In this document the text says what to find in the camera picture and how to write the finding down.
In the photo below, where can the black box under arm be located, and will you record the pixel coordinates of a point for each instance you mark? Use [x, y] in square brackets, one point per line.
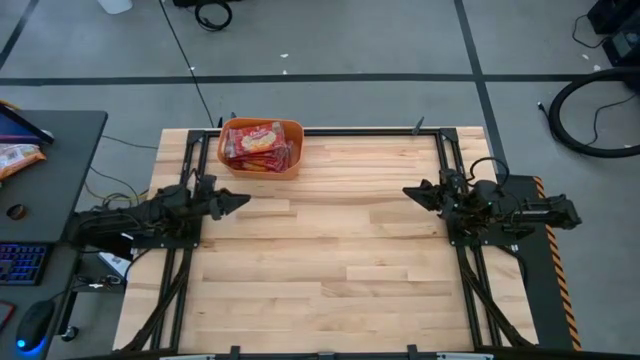
[115, 248]

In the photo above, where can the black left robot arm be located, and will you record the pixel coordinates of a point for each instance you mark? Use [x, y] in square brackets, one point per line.
[130, 217]

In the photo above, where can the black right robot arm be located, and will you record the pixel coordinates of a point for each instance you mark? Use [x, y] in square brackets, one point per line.
[520, 210]

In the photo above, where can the black metal table frame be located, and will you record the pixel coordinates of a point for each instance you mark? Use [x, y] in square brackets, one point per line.
[375, 132]

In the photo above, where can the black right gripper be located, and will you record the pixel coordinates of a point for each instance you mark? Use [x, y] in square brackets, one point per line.
[452, 197]

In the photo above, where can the black equipment case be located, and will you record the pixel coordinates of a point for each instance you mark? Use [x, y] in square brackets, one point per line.
[625, 47]
[617, 12]

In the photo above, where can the small tape roll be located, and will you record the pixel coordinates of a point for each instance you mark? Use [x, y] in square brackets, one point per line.
[16, 211]

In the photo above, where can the black desk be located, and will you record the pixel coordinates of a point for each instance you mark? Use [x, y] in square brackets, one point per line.
[55, 160]

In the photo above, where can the white bin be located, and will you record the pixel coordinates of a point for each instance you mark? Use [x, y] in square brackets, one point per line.
[115, 5]

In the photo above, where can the black equipment box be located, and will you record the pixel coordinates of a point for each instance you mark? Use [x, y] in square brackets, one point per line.
[205, 2]

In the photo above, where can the black desk caster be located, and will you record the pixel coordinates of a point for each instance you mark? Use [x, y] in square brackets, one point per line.
[70, 332]

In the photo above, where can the black plate with hazard stripe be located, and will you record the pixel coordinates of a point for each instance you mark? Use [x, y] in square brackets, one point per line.
[537, 280]

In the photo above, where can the white printed card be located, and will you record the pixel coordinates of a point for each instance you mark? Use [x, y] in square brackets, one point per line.
[115, 262]

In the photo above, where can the backlit keyboard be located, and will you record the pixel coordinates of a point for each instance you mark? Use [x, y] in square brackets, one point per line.
[22, 264]

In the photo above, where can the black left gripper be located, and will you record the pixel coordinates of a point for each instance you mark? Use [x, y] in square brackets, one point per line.
[207, 197]

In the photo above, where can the orange plastic basket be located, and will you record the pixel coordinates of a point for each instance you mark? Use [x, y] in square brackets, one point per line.
[297, 150]

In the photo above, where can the black computer mouse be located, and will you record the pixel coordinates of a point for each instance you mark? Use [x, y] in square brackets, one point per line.
[34, 325]

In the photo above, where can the orange snack bag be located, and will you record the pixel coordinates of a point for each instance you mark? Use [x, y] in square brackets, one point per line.
[17, 157]

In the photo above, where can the laptop screen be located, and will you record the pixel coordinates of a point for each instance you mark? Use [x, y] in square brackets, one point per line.
[20, 130]

